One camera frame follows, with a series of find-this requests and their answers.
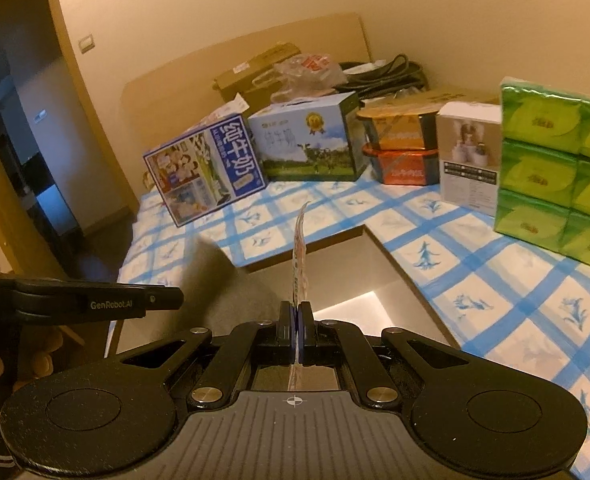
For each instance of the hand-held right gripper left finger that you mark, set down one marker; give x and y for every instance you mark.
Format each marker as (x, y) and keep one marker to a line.
(289, 330)

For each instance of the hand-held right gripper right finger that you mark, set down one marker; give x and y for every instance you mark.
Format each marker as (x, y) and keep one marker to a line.
(305, 330)

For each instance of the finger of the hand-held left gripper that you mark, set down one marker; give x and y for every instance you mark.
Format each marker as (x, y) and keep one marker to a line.
(100, 300)

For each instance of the colourful snack packet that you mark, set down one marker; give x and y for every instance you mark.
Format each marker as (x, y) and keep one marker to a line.
(301, 260)

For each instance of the grey towel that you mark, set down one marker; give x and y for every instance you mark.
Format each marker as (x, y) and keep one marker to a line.
(210, 285)

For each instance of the white cardboard box brown rim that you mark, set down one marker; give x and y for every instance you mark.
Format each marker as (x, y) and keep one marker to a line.
(400, 300)

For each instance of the blue milk carton box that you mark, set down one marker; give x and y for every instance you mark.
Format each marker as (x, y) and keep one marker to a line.
(210, 170)

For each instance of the cow print milk box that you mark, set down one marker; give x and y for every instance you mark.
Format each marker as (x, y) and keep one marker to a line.
(300, 145)

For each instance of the wooden headboard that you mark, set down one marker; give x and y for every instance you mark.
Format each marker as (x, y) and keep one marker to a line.
(175, 90)

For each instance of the white paper slip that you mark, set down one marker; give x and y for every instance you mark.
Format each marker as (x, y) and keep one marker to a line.
(237, 105)

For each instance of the white product box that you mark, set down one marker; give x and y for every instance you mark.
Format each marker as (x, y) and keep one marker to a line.
(467, 160)

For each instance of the clear plastic bag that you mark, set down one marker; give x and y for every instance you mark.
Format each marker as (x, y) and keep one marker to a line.
(310, 72)

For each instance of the flat cardboard box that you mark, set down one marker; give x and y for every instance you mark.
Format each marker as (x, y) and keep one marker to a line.
(455, 96)

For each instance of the stack of green tissue packs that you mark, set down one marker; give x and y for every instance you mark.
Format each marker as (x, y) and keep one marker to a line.
(540, 170)

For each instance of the wall switch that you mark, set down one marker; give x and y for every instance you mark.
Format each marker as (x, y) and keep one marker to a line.
(86, 43)

